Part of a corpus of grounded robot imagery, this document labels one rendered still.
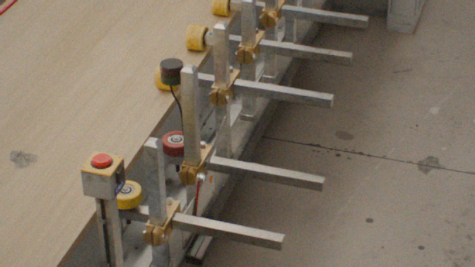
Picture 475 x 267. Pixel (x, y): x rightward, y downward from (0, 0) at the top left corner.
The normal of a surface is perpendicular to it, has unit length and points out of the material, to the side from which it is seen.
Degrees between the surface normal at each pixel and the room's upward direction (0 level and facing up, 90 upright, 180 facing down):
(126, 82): 0
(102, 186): 90
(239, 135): 0
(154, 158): 90
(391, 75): 0
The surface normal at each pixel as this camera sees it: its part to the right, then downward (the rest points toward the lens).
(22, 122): 0.00, -0.82
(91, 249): 0.95, 0.17
